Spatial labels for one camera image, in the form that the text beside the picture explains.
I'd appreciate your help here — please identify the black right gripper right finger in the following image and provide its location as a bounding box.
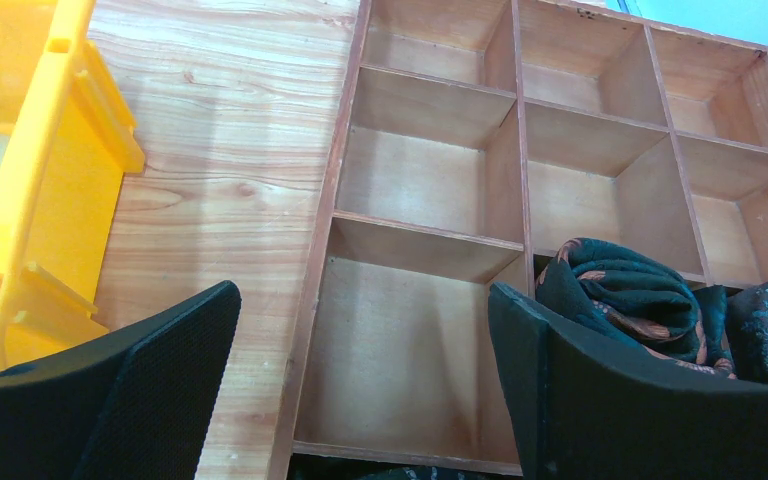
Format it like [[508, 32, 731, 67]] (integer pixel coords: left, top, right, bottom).
[[488, 283, 768, 479]]

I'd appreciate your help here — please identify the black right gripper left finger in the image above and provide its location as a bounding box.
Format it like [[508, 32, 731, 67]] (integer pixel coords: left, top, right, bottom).
[[0, 281, 242, 479]]

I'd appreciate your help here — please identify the wooden compartment tray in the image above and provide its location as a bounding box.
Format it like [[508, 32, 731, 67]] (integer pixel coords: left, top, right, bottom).
[[268, 1, 768, 479]]

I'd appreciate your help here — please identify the yellow plastic bin row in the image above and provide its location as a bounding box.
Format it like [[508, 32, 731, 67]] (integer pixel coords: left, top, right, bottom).
[[0, 1, 145, 372]]

